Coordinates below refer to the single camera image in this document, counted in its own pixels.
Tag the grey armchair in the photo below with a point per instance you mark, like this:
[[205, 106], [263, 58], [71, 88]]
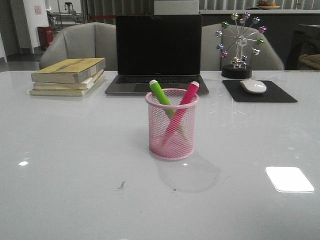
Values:
[[89, 40], [210, 59]]

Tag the left grey armchair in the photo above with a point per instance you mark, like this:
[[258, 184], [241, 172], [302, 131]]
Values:
[[89, 40]]

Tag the bottom pale book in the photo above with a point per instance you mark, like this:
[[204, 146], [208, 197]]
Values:
[[60, 93]]

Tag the black mouse pad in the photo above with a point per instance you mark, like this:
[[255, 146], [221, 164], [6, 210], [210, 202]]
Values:
[[273, 93]]

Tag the ferris wheel desk ornament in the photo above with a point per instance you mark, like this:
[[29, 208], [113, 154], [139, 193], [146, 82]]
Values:
[[238, 68]]

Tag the fruit bowl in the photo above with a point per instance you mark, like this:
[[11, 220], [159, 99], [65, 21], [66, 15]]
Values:
[[267, 5]]

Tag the top yellow book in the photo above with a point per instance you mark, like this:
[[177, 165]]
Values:
[[70, 71]]

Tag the grey laptop computer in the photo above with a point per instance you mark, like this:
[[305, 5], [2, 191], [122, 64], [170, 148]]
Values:
[[165, 48]]

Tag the right grey armchair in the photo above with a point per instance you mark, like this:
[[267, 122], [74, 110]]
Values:
[[210, 59]]

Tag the red bin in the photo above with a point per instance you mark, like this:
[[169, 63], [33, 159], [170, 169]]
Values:
[[45, 35]]

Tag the white computer mouse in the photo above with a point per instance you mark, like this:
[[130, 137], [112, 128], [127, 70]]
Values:
[[253, 86]]

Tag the green marker pen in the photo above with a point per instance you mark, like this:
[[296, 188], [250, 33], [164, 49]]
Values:
[[161, 97]]

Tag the pink mesh pen holder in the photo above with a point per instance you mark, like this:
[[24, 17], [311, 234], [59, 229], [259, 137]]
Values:
[[171, 139]]

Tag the middle white book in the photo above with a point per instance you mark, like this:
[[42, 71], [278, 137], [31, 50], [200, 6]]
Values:
[[84, 85]]

